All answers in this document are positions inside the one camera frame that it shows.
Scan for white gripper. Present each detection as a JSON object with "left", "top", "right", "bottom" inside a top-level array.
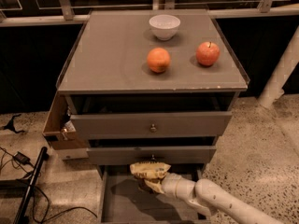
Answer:
[{"left": 144, "top": 173, "right": 196, "bottom": 203}]

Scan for brown chip bag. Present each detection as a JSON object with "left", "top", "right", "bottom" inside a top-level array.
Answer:
[{"left": 130, "top": 161, "right": 171, "bottom": 184}]

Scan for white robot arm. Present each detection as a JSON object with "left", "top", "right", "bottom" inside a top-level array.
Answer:
[{"left": 145, "top": 35, "right": 299, "bottom": 224}]

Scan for grey bottom drawer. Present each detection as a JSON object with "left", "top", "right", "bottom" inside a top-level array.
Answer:
[{"left": 99, "top": 165, "right": 211, "bottom": 224}]

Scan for grey drawer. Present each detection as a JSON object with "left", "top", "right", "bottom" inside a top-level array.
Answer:
[
  {"left": 99, "top": 165, "right": 211, "bottom": 224},
  {"left": 66, "top": 92, "right": 235, "bottom": 140},
  {"left": 87, "top": 137, "right": 216, "bottom": 165}
]

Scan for grey middle drawer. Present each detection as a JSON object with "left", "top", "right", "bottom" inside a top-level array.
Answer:
[{"left": 87, "top": 137, "right": 216, "bottom": 165}]

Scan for grey top drawer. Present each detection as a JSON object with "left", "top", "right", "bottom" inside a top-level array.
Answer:
[{"left": 66, "top": 92, "right": 235, "bottom": 140}]

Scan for grey drawer cabinet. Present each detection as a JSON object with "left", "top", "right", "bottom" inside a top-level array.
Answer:
[{"left": 55, "top": 8, "right": 250, "bottom": 224}]

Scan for cardboard box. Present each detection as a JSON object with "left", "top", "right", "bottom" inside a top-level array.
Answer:
[{"left": 43, "top": 93, "right": 87, "bottom": 150}]

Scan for orange fruit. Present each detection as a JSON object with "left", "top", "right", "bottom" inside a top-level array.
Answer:
[{"left": 147, "top": 48, "right": 170, "bottom": 73}]

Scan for black pole on floor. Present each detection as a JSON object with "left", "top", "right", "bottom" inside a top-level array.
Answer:
[{"left": 13, "top": 147, "right": 49, "bottom": 224}]

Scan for red apple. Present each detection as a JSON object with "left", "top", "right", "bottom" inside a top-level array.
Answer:
[{"left": 195, "top": 42, "right": 221, "bottom": 66}]

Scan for black power adapter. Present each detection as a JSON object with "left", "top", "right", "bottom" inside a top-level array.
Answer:
[{"left": 13, "top": 152, "right": 30, "bottom": 165}]

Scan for white ceramic bowl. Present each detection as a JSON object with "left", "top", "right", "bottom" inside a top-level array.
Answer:
[{"left": 149, "top": 14, "right": 180, "bottom": 41}]

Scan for metal window railing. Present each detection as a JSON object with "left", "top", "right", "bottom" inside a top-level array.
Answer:
[{"left": 0, "top": 0, "right": 299, "bottom": 27}]

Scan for black bracket on floor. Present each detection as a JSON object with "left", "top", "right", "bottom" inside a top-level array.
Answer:
[{"left": 0, "top": 114, "right": 25, "bottom": 133}]

